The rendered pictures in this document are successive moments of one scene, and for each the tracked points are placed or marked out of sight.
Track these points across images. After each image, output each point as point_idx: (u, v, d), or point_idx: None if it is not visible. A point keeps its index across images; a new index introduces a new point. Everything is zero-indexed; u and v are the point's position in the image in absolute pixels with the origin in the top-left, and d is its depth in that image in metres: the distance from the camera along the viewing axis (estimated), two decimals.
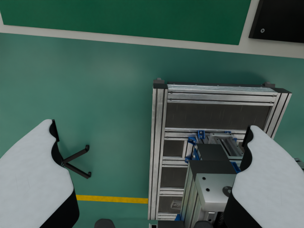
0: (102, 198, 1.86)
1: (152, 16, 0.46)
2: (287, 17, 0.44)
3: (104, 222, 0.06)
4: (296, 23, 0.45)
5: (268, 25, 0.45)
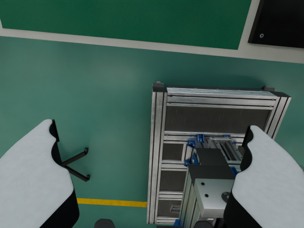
0: (101, 201, 1.85)
1: (151, 21, 0.46)
2: (286, 22, 0.44)
3: (104, 222, 0.06)
4: (296, 28, 0.45)
5: (267, 30, 0.45)
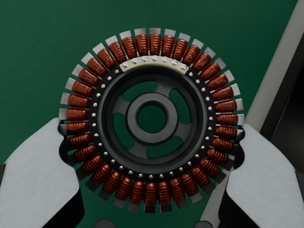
0: None
1: None
2: None
3: (104, 222, 0.06)
4: None
5: None
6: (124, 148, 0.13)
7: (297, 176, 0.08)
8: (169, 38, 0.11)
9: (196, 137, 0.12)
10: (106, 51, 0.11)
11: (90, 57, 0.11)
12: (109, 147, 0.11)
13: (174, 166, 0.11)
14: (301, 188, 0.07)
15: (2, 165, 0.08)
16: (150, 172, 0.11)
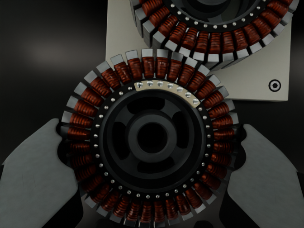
0: None
1: None
2: None
3: (104, 222, 0.06)
4: None
5: None
6: (118, 157, 0.13)
7: (299, 177, 0.08)
8: (190, 69, 0.11)
9: (188, 166, 0.12)
10: (125, 66, 0.11)
11: (106, 66, 0.11)
12: (106, 159, 0.11)
13: (162, 189, 0.12)
14: (302, 189, 0.07)
15: (0, 166, 0.08)
16: (139, 190, 0.11)
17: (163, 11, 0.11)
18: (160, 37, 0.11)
